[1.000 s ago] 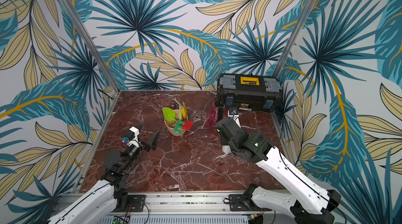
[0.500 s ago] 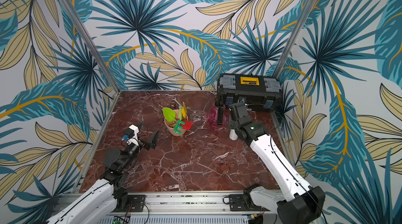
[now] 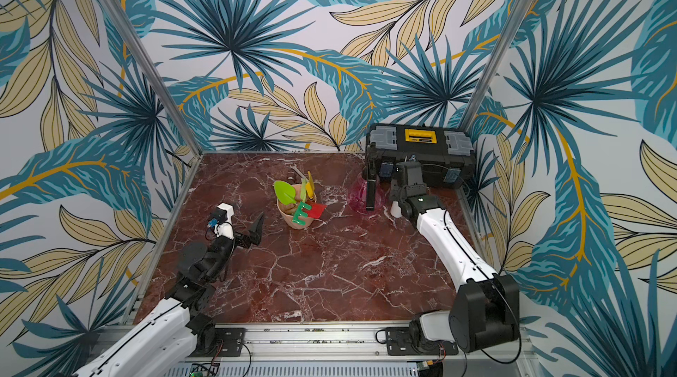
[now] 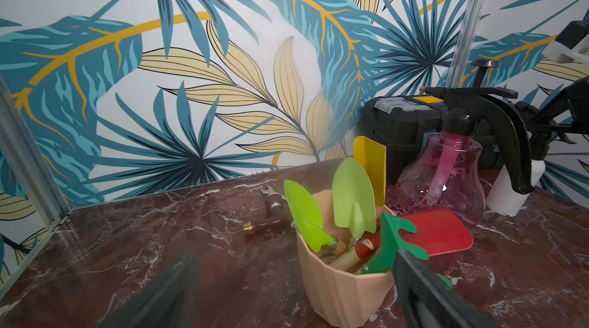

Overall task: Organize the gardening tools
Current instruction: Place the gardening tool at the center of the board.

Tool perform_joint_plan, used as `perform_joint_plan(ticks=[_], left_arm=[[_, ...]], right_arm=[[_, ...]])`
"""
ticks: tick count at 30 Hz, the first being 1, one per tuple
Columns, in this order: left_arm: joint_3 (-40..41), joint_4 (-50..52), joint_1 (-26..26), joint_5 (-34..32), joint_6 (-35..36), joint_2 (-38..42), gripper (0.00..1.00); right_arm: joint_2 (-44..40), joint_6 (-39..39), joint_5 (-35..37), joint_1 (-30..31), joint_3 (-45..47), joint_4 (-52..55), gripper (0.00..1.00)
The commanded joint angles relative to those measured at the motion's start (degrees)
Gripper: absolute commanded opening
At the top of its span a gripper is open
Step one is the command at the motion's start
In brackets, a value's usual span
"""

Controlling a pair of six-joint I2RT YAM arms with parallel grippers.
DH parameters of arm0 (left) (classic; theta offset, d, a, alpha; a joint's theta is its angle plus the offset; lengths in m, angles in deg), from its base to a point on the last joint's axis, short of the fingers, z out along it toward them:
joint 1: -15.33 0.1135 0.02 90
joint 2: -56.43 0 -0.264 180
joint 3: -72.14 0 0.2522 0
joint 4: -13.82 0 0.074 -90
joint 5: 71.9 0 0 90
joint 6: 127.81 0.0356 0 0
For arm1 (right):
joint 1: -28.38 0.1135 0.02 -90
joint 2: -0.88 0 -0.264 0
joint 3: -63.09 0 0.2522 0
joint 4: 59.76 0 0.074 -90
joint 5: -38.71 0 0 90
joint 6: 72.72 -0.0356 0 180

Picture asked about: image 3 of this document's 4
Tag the terracotta plastic flower pot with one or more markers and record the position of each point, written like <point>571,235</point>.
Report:
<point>295,204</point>

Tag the white trigger spray bottle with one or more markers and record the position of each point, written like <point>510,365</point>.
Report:
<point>396,211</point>

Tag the pink pressure spray bottle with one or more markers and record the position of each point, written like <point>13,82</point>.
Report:
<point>358,196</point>

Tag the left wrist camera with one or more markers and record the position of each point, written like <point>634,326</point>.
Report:
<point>220,221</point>

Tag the yellow toy shovel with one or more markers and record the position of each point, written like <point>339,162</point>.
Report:
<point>310,187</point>

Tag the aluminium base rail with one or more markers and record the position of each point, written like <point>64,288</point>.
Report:
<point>359,349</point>

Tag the aluminium corner post right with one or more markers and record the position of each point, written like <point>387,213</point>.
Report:
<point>505,38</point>

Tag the green toy rake wooden handle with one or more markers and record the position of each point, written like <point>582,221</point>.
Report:
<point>300,218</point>

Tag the aluminium corner post left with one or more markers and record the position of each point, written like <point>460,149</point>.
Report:
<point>129,36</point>

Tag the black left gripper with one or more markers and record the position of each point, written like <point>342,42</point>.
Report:
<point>255,233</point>

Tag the aluminium corner post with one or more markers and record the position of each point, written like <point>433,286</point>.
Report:
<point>505,38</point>
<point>129,36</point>

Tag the black deli toolbox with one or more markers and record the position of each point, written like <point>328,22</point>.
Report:
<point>447,156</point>

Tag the green toy trowel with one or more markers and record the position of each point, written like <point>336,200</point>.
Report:
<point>285,192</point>

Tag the red toy shovel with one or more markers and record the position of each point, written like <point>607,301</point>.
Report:
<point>316,210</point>

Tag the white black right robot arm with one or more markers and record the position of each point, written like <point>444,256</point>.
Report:
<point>485,311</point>

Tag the silver open-end wrench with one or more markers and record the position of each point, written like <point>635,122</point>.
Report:
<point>298,171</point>

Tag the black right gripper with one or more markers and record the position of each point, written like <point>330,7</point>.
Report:
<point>386,171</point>

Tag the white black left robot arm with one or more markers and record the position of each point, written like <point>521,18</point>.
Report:
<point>178,326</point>

